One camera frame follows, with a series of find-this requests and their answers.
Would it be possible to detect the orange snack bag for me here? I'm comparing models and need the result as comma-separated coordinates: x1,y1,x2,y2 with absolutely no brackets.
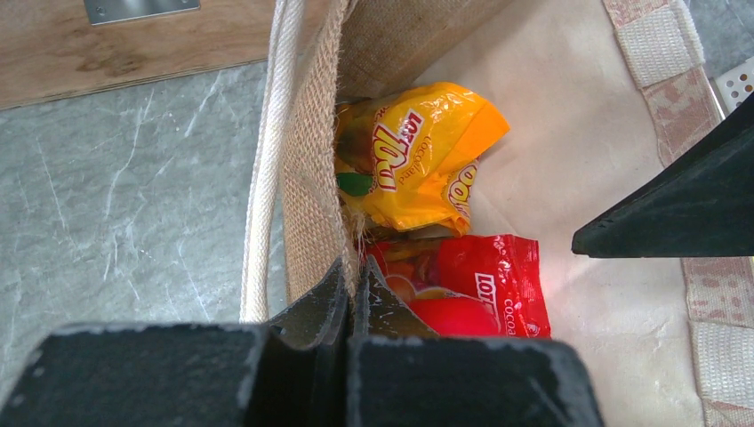
334,82,510,236

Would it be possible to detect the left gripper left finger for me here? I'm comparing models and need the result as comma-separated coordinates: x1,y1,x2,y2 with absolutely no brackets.
1,262,348,426

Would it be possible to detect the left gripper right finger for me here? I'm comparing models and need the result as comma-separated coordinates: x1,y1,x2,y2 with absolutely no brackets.
346,260,604,426

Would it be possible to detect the red snack bag shelf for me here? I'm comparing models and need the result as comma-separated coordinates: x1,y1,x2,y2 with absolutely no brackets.
367,234,551,339

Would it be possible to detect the white plastic basket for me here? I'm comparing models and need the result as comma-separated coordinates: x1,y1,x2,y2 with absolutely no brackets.
713,57,753,117

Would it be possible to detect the wooden base board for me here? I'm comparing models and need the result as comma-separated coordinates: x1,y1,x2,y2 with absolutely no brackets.
1,1,274,109

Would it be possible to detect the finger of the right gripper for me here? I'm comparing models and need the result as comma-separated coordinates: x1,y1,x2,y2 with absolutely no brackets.
571,98,753,258

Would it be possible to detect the brown burlap grocery bag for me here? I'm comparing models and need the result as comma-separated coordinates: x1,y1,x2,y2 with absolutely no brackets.
241,1,753,426

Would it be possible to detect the metal switch stand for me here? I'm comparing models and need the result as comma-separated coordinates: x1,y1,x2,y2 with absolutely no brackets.
84,0,201,26

